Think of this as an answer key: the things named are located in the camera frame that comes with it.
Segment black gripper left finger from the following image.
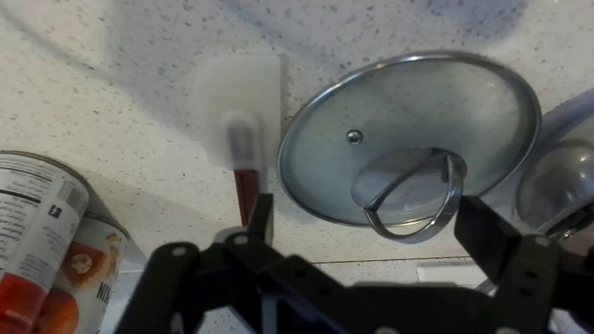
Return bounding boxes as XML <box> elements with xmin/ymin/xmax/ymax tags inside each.
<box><xmin>114</xmin><ymin>191</ymin><xmax>349</xmax><ymax>334</ymax></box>

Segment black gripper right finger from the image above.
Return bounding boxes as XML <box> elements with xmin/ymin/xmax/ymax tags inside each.
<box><xmin>453</xmin><ymin>194</ymin><xmax>594</xmax><ymax>334</ymax></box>

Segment glass lid with steel handle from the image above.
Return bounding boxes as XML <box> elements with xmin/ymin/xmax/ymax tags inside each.
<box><xmin>275</xmin><ymin>48</ymin><xmax>546</xmax><ymax>245</ymax></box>

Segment red and white food can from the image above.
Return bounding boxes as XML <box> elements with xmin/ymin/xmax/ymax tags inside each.
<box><xmin>34</xmin><ymin>213</ymin><xmax>136</xmax><ymax>334</ymax></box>
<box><xmin>0</xmin><ymin>150</ymin><xmax>93</xmax><ymax>334</ymax></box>

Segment wide steel saute pan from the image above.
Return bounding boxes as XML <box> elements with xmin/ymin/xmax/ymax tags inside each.
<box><xmin>513</xmin><ymin>87</ymin><xmax>594</xmax><ymax>250</ymax></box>

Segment white spatula with red handle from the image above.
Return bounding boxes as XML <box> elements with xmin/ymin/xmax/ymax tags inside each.
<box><xmin>192</xmin><ymin>52</ymin><xmax>286</xmax><ymax>230</ymax></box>

